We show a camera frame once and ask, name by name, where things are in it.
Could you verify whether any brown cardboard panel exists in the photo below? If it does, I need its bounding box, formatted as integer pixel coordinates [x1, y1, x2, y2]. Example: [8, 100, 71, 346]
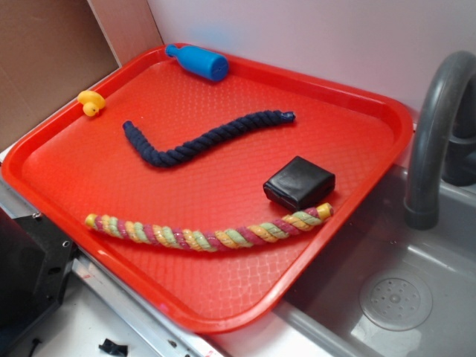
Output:
[1, 1, 162, 149]

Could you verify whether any multicolored twisted rope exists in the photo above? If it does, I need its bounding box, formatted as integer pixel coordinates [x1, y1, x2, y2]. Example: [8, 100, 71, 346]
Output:
[84, 202, 335, 253]

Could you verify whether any black tape scrap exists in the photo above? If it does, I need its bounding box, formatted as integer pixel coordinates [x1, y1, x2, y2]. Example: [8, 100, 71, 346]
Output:
[98, 338, 129, 357]

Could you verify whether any yellow rubber duck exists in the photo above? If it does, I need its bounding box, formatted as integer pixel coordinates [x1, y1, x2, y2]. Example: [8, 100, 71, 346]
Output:
[77, 90, 106, 118]

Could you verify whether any red plastic tray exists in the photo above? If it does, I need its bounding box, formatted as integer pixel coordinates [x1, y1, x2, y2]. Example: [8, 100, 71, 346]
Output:
[1, 48, 413, 334]

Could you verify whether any grey plastic sink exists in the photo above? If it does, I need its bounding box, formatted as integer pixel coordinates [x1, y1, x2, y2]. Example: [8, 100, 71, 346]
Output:
[276, 167, 475, 356]

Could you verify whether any blue plastic bottle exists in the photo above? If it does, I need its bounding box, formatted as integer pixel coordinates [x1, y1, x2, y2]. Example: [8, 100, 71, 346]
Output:
[165, 45, 229, 82]

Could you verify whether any grey toy faucet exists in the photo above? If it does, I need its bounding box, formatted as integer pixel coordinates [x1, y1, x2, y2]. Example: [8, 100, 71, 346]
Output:
[404, 51, 475, 230]

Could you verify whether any black rectangular block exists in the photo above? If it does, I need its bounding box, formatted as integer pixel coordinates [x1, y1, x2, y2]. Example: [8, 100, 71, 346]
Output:
[263, 156, 335, 211]

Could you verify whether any navy blue twisted rope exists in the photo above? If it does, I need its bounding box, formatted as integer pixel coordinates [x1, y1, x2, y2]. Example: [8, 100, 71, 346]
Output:
[122, 109, 297, 169]

